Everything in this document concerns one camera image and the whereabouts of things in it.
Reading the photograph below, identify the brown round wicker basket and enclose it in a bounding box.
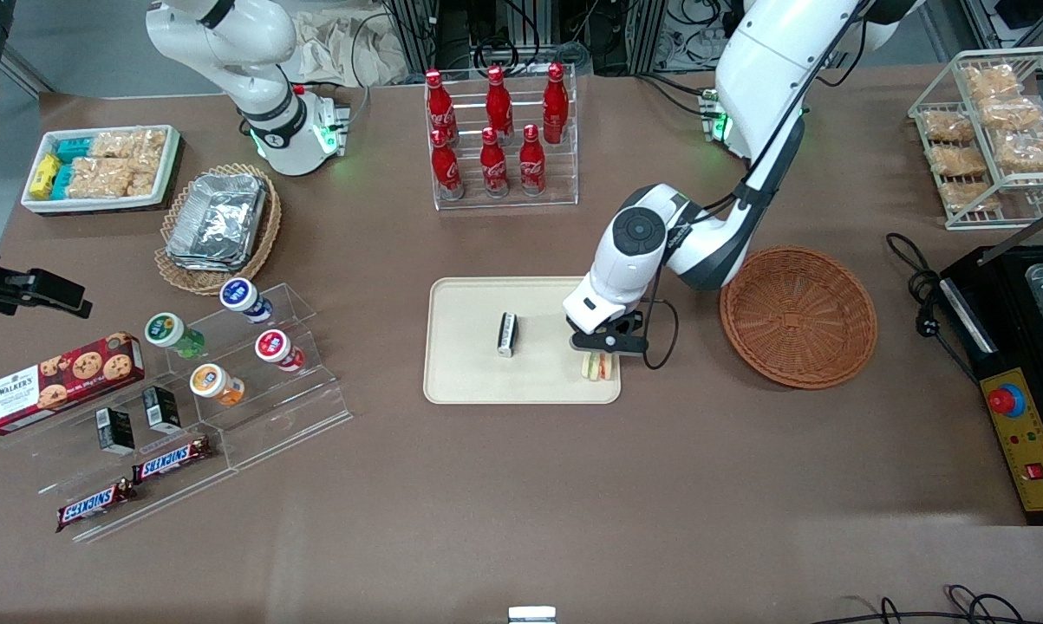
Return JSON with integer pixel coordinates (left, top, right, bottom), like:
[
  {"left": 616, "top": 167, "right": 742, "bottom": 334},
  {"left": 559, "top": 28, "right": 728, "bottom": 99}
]
[{"left": 719, "top": 245, "right": 879, "bottom": 389}]

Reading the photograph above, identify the beige cloth bag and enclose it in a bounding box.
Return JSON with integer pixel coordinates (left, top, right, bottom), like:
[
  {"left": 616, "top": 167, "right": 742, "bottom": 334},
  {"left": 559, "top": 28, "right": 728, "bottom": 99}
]
[{"left": 294, "top": 9, "right": 411, "bottom": 88}]

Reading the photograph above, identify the beige plastic tray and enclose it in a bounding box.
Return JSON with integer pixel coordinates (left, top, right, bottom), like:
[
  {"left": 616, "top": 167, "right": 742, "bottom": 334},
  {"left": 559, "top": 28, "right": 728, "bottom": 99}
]
[{"left": 423, "top": 276, "right": 623, "bottom": 406}]

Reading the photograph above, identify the red Walkers cookie box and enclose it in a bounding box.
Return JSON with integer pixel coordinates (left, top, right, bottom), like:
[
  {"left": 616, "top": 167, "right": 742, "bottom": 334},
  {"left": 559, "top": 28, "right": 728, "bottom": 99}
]
[{"left": 0, "top": 332, "right": 146, "bottom": 436}]

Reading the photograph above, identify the aluminium frame with cables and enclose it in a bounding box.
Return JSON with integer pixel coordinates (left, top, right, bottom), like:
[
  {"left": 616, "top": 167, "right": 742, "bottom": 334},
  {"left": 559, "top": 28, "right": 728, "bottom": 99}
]
[{"left": 382, "top": 0, "right": 747, "bottom": 77}]

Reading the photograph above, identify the black machine with yellow panel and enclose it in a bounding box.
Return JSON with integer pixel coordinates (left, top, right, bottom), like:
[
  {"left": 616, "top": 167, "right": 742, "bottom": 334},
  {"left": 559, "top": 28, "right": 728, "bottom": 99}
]
[{"left": 939, "top": 199, "right": 1043, "bottom": 527}]

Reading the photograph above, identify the stack of foil trays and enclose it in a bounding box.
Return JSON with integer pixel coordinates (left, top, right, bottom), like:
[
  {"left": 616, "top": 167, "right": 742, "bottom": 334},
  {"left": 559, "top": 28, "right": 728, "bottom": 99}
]
[{"left": 166, "top": 172, "right": 269, "bottom": 273}]

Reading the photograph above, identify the bagged fried snack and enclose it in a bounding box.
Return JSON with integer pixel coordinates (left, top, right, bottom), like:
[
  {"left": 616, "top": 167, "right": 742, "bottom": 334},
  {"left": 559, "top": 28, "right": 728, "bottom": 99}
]
[
  {"left": 976, "top": 95, "right": 1043, "bottom": 133},
  {"left": 994, "top": 134, "right": 1043, "bottom": 173},
  {"left": 963, "top": 65, "right": 1023, "bottom": 101},
  {"left": 920, "top": 108, "right": 978, "bottom": 145},
  {"left": 929, "top": 143, "right": 991, "bottom": 179},
  {"left": 937, "top": 180, "right": 1004, "bottom": 214}
]

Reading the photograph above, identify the rice cracker bag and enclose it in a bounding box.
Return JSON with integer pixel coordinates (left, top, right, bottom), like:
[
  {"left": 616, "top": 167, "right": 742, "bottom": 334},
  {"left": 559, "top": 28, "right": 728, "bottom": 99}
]
[
  {"left": 68, "top": 156, "right": 136, "bottom": 199},
  {"left": 127, "top": 154, "right": 163, "bottom": 197},
  {"left": 90, "top": 128, "right": 168, "bottom": 159}
]

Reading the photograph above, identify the yellow snack packet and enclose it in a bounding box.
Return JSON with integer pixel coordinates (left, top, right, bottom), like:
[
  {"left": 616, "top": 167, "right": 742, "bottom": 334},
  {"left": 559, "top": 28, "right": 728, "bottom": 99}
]
[{"left": 29, "top": 154, "right": 61, "bottom": 200}]

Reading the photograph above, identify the white rectangular snack tray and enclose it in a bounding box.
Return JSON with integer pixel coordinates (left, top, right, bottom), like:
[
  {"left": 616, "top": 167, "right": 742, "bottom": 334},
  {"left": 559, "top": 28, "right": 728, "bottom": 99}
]
[{"left": 20, "top": 125, "right": 182, "bottom": 214}]

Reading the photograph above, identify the black power cable with plug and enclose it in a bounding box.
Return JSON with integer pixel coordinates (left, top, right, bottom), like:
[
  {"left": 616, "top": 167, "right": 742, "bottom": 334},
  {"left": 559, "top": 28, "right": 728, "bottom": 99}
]
[{"left": 885, "top": 232, "right": 981, "bottom": 382}]

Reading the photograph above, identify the clear acrylic stepped display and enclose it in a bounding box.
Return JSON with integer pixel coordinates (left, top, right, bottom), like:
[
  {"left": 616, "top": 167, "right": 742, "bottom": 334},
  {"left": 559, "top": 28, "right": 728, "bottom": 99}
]
[{"left": 1, "top": 283, "right": 354, "bottom": 545}]

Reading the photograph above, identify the orange lid jar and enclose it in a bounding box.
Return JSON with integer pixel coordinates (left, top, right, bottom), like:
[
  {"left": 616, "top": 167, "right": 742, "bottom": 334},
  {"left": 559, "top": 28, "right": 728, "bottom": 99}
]
[{"left": 190, "top": 363, "right": 246, "bottom": 408}]

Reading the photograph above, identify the black floor cable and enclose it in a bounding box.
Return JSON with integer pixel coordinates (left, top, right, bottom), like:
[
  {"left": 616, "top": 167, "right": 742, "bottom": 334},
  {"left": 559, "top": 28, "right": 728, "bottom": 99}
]
[{"left": 812, "top": 585, "right": 1043, "bottom": 624}]

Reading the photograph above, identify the small black carton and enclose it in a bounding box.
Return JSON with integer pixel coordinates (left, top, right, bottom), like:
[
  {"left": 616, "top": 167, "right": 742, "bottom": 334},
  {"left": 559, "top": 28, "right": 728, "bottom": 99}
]
[
  {"left": 142, "top": 386, "right": 182, "bottom": 435},
  {"left": 95, "top": 407, "right": 136, "bottom": 456}
]

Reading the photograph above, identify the red lid jar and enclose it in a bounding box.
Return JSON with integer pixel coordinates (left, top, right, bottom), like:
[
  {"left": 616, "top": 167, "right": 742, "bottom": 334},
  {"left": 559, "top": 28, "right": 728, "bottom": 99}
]
[{"left": 255, "top": 329, "right": 306, "bottom": 373}]

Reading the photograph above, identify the green lid jar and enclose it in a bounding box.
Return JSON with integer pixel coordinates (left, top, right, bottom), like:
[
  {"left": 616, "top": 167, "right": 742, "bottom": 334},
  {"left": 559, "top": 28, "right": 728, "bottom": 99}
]
[{"left": 144, "top": 312, "right": 205, "bottom": 360}]

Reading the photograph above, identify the blue lid jar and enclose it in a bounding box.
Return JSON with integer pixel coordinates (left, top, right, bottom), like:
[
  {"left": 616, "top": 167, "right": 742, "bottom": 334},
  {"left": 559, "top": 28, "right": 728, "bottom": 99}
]
[{"left": 219, "top": 277, "right": 274, "bottom": 325}]

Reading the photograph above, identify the red emergency stop button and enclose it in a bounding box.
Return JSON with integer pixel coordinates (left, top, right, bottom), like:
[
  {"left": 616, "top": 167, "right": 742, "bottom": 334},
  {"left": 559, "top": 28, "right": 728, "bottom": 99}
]
[{"left": 988, "top": 383, "right": 1027, "bottom": 419}]

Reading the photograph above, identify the red cola bottle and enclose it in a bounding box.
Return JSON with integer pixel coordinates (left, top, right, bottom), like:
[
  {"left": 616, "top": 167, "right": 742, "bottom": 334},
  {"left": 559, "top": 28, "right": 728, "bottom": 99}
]
[
  {"left": 479, "top": 127, "right": 511, "bottom": 198},
  {"left": 485, "top": 66, "right": 515, "bottom": 140},
  {"left": 430, "top": 130, "right": 466, "bottom": 201},
  {"left": 518, "top": 125, "right": 547, "bottom": 197},
  {"left": 542, "top": 62, "right": 570, "bottom": 145},
  {"left": 425, "top": 69, "right": 460, "bottom": 145}
]

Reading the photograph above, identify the light oval wicker basket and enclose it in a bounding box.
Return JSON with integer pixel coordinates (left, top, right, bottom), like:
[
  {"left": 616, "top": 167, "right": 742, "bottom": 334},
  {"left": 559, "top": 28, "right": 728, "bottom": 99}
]
[{"left": 154, "top": 163, "right": 283, "bottom": 296}]

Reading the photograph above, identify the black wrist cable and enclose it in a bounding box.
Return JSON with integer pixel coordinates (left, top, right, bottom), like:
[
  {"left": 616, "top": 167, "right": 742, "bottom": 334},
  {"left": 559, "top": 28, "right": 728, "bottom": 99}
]
[{"left": 641, "top": 260, "right": 681, "bottom": 372}]

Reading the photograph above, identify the Snickers bar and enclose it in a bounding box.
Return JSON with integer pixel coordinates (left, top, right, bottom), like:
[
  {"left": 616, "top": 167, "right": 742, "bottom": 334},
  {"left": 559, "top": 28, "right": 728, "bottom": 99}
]
[
  {"left": 131, "top": 435, "right": 213, "bottom": 484},
  {"left": 55, "top": 479, "right": 138, "bottom": 533}
]

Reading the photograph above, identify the clear acrylic bottle rack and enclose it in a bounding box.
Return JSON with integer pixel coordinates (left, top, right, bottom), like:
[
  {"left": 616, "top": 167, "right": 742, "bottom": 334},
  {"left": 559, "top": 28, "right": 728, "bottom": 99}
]
[{"left": 424, "top": 62, "right": 579, "bottom": 211}]

